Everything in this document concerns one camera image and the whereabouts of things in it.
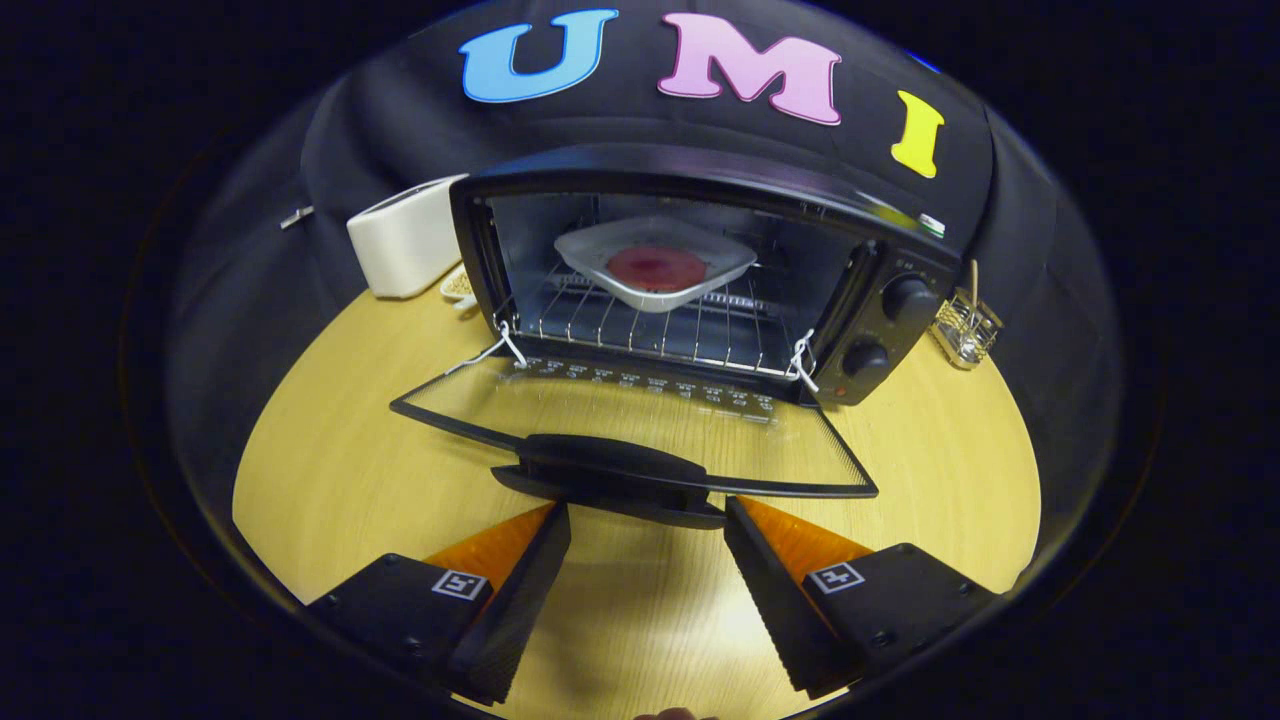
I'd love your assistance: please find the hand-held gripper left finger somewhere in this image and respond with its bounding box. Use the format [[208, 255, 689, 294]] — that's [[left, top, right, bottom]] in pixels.
[[308, 502, 573, 706]]

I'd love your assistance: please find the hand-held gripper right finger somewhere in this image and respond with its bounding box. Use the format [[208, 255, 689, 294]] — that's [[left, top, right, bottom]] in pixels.
[[723, 495, 1001, 699]]

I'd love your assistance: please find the pink round ham slice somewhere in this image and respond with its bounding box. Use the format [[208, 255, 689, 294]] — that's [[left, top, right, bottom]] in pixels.
[[606, 246, 709, 294]]

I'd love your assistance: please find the white square plate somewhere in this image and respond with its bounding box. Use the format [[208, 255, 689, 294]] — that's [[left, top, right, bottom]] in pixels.
[[554, 215, 759, 314]]

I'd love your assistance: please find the black toaster oven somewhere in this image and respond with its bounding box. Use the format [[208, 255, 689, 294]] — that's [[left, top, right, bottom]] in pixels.
[[390, 143, 963, 531]]

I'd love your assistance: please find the white bread toaster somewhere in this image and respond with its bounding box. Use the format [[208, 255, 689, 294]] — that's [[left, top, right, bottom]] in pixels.
[[346, 174, 469, 300]]

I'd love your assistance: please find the metal wire utensil holder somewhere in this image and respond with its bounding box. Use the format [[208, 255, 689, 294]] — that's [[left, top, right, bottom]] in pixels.
[[930, 288, 1004, 371]]

